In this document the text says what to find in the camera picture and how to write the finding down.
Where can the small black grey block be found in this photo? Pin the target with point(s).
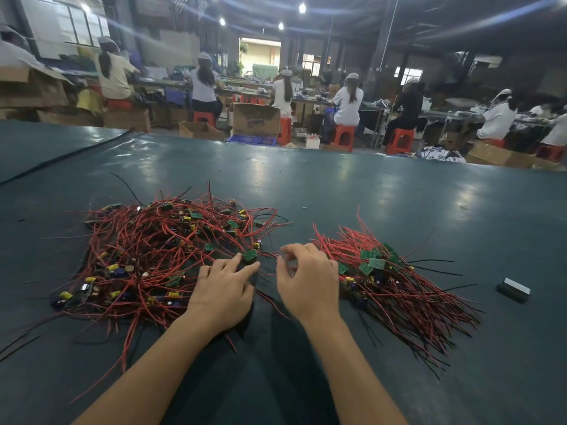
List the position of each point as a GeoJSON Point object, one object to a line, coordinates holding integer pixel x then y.
{"type": "Point", "coordinates": [514, 289]}

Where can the person's left forearm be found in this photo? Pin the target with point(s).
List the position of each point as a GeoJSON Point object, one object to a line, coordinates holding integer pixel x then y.
{"type": "Point", "coordinates": [142, 380]}

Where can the blue plastic crate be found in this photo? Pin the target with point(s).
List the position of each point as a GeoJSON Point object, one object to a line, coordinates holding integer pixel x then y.
{"type": "Point", "coordinates": [252, 140]}

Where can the person's right forearm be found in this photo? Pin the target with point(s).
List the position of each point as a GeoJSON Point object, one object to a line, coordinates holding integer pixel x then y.
{"type": "Point", "coordinates": [359, 380]}

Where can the heap of black white items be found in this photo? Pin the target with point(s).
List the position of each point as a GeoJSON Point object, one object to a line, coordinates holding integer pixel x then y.
{"type": "Point", "coordinates": [441, 154]}

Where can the person's left hand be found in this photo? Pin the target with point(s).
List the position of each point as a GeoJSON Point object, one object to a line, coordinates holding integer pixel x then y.
{"type": "Point", "coordinates": [221, 296]}

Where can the dark green table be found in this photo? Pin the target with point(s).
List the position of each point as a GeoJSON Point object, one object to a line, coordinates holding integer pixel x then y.
{"type": "Point", "coordinates": [461, 199]}

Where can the large open cardboard box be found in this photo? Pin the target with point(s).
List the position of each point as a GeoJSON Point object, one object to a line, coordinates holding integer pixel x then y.
{"type": "Point", "coordinates": [31, 86]}

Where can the person's right hand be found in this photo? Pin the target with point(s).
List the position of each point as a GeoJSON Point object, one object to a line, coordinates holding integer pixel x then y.
{"type": "Point", "coordinates": [308, 287]}

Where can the yellow sack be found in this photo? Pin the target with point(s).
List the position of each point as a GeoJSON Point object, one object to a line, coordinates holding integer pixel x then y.
{"type": "Point", "coordinates": [89, 101]}

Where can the grid window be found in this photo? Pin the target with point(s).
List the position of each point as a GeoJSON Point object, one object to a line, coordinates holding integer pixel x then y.
{"type": "Point", "coordinates": [78, 24]}

